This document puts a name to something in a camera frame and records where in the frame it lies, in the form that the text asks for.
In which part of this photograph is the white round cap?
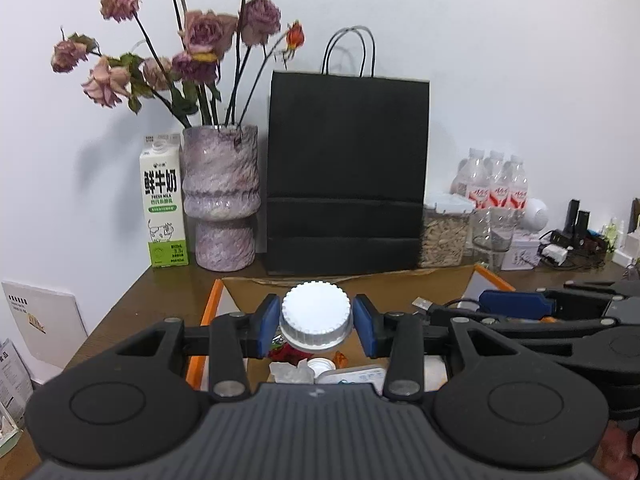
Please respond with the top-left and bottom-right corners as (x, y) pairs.
(306, 357), (337, 378)

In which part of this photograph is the clear water bottle red label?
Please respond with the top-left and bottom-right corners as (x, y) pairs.
(450, 147), (488, 209)
(484, 150), (506, 209)
(502, 155), (529, 211)

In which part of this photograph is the purple marbled vase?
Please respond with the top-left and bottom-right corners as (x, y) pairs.
(181, 124), (262, 272)

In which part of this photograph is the clear snack jar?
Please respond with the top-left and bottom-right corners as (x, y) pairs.
(419, 192), (476, 268)

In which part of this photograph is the white wall panel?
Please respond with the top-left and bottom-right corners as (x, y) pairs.
(0, 280), (88, 381)

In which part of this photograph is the white round jar lid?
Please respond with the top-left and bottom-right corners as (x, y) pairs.
(278, 282), (354, 352)

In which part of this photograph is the white green milk carton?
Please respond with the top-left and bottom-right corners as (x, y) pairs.
(139, 132), (191, 268)

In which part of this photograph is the dried pink roses bouquet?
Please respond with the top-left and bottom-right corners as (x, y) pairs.
(50, 0), (306, 128)

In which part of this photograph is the wooden desktop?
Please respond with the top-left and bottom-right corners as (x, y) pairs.
(0, 255), (640, 480)

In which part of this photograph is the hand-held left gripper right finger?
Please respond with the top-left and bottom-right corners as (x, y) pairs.
(352, 294), (518, 403)

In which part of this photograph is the cotton swab box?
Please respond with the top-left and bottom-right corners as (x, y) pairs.
(315, 356), (447, 391)

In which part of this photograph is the white tissue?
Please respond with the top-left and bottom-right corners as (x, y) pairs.
(269, 358), (316, 385)

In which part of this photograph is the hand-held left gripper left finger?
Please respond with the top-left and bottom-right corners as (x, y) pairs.
(115, 294), (282, 402)

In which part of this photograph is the white printed leaflet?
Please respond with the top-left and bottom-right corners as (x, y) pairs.
(0, 337), (33, 426)

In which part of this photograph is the clear drinking glass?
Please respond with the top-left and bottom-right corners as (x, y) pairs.
(471, 207), (516, 271)

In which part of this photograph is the red artificial rose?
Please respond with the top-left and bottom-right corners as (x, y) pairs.
(270, 342), (306, 366)

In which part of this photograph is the black power strip with cables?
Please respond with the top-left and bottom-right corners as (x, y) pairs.
(537, 230), (611, 268)

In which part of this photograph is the red cardboard box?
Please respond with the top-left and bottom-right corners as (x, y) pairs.
(186, 264), (516, 391)

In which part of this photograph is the black usb cable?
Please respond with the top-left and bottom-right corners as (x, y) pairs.
(411, 296), (481, 318)

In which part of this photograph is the black paper bag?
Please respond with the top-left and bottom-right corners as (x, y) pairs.
(265, 26), (431, 277)

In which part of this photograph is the small white box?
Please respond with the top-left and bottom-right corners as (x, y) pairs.
(501, 230), (543, 271)

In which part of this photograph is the person's clothed leg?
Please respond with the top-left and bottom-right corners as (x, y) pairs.
(597, 420), (640, 480)

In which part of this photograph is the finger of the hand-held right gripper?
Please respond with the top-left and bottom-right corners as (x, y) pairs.
(479, 280), (640, 322)
(430, 308), (618, 340)

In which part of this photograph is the white round speaker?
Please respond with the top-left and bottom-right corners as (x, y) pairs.
(520, 197), (549, 233)

